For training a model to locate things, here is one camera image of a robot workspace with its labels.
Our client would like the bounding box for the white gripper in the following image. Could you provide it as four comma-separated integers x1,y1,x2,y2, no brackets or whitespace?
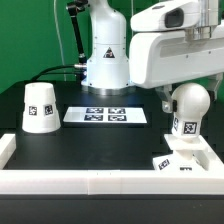
129,25,224,113

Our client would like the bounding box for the white lamp bulb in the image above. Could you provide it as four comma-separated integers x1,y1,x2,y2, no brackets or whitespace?
172,83,210,140

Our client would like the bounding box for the white lamp base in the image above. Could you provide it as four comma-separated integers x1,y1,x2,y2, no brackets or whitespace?
152,134,208,172

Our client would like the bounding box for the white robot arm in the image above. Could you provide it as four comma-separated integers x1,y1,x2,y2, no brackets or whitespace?
84,0,224,113

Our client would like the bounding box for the white lamp shade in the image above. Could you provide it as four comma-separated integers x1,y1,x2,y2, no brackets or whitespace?
22,82,61,133

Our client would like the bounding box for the white marker tag board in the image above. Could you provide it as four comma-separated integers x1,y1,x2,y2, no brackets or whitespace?
63,107,147,124

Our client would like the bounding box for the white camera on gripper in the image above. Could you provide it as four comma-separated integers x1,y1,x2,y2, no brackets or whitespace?
131,0,200,32

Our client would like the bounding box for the white U-shaped frame wall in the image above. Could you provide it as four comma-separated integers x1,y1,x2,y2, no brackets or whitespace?
0,134,224,195

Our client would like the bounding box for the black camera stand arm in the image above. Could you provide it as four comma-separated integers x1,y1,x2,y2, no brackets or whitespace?
66,0,88,69

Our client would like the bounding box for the black cable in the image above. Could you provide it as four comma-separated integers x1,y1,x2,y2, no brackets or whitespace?
30,63,88,83

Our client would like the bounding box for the white thin cable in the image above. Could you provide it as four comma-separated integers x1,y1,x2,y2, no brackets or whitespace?
53,0,67,82

